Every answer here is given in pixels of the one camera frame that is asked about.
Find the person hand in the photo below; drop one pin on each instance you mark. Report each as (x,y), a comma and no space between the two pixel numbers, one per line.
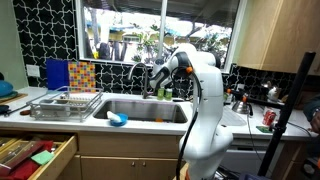
(316,122)

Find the small green cloth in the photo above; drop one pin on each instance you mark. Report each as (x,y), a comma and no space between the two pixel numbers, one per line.
(263,129)

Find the kitchen window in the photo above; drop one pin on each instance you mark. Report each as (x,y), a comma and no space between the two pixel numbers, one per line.
(133,33)

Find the white cat figurine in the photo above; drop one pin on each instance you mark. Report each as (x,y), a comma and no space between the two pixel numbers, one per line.
(273,93)

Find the open wooden drawer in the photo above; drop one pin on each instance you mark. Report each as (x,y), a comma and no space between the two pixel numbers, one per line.
(56,163)

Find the metal cabinet knob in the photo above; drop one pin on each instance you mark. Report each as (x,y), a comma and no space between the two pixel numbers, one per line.
(133,163)
(144,163)

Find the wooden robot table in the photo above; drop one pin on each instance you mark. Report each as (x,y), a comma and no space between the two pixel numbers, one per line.
(181,173)

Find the white dishwasher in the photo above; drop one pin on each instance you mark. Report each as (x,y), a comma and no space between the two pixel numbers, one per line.
(246,156)

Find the wooden base cabinet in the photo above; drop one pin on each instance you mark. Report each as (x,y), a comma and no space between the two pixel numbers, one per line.
(126,146)

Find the orange round object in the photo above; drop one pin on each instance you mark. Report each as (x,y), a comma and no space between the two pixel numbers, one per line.
(159,119)

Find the white scrubber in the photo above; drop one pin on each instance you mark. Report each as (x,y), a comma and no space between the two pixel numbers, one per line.
(112,116)

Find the stainless steel sink basin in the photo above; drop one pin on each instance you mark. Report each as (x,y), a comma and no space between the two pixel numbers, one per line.
(140,110)

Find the green sponge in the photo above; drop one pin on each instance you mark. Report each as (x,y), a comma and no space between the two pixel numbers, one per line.
(42,157)

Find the teal kettle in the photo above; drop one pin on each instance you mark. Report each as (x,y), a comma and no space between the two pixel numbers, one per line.
(5,88)

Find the red soda can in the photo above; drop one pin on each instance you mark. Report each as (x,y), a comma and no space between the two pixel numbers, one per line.
(269,118)

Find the silver metal kettle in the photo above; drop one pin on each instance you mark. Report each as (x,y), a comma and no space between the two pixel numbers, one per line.
(240,107)

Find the green soap bottle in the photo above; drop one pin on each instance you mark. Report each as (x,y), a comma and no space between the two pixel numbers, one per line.
(161,94)
(169,94)

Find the multicoloured checkered board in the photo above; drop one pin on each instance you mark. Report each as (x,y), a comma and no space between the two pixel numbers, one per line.
(82,76)

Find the blue cutting board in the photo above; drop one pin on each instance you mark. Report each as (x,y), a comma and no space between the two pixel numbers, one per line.
(56,73)

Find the blue dish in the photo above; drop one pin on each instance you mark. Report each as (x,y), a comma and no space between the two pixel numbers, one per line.
(120,120)

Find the white wall switch plate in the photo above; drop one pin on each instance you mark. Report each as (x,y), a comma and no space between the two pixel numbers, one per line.
(33,70)

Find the wooden trivet board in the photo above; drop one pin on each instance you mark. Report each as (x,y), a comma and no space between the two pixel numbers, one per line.
(13,98)

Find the person in dark clothing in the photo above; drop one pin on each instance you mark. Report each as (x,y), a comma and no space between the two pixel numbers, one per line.
(311,103)

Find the wooden wall cabinet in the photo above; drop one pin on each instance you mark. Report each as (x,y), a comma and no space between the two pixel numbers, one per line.
(283,33)

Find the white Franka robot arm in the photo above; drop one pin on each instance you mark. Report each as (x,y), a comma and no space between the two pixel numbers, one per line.
(210,100)

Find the curved steel kitchen faucet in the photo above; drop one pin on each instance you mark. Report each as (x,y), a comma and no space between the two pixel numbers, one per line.
(145,83)

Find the black tripod pole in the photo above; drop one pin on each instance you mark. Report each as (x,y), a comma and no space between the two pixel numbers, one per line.
(286,113)

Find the red cloth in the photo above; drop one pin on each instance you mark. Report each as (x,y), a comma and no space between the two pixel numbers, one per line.
(21,170)

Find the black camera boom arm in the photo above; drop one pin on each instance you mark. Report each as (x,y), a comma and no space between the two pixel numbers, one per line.
(256,100)

